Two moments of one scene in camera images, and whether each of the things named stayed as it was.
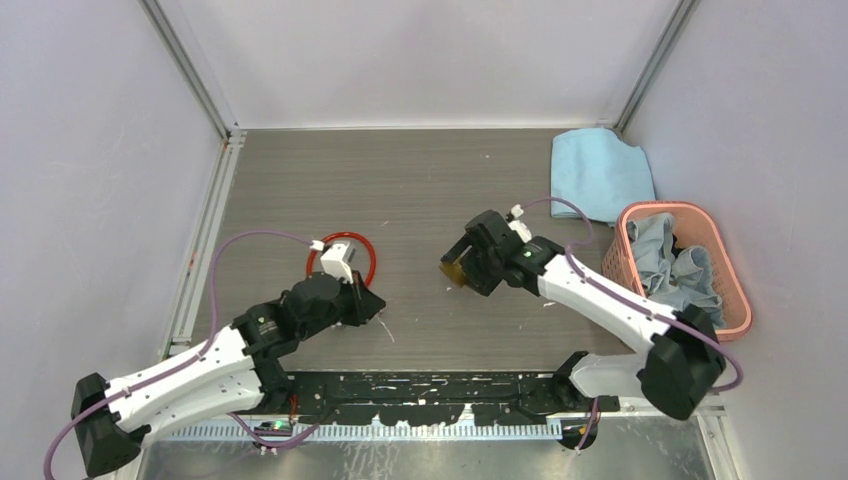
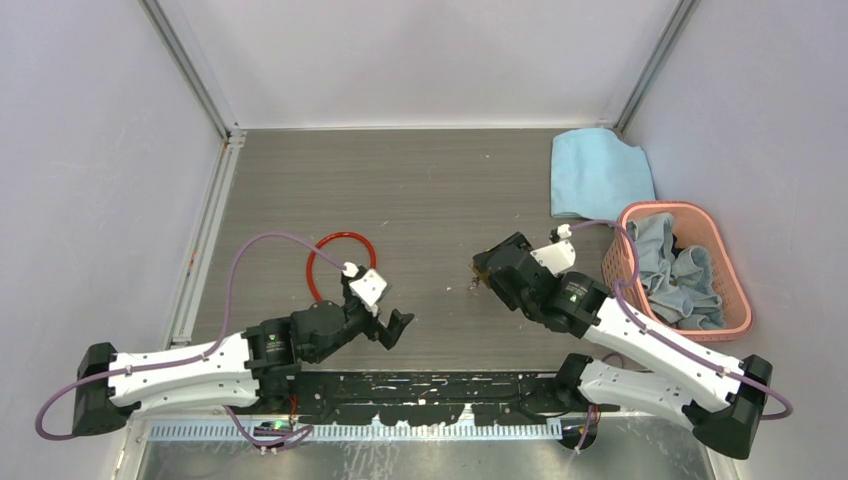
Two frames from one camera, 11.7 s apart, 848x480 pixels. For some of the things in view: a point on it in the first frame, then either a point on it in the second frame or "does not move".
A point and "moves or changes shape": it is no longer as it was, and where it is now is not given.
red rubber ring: [344, 234] does not move
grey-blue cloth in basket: [678, 279] does not move
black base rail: [426, 397] does not move
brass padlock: [455, 272] moves or changes shape
